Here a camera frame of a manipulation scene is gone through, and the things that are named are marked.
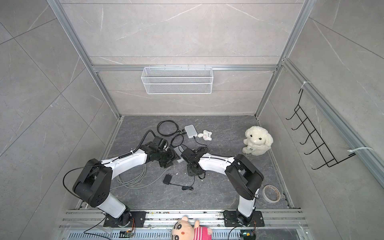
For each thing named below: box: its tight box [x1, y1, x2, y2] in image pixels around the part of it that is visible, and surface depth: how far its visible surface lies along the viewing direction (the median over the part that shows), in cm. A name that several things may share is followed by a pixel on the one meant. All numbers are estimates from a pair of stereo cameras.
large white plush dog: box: [242, 126, 274, 156], surface depth 87 cm
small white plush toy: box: [197, 130, 213, 141], surface depth 106 cm
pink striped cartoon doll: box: [171, 216, 213, 240], surface depth 66 cm
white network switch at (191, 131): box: [184, 124, 198, 139], surface depth 109 cm
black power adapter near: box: [163, 173, 196, 191], surface depth 87 cm
